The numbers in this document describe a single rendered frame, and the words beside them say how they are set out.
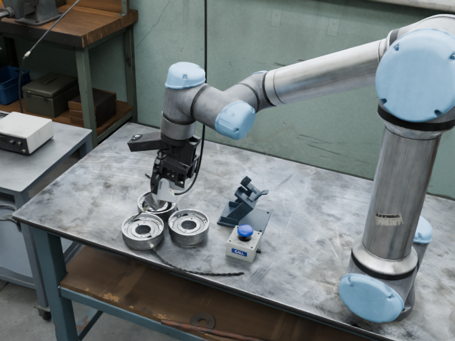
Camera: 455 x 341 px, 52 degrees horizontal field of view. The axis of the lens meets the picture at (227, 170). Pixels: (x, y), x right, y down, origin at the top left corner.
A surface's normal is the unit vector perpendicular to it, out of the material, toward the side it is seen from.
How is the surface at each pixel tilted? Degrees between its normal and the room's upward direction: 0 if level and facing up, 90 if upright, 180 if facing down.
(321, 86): 108
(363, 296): 98
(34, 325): 0
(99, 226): 0
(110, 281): 0
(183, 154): 91
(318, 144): 90
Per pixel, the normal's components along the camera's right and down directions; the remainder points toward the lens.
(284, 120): -0.35, 0.50
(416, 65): -0.53, 0.32
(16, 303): 0.06, -0.84
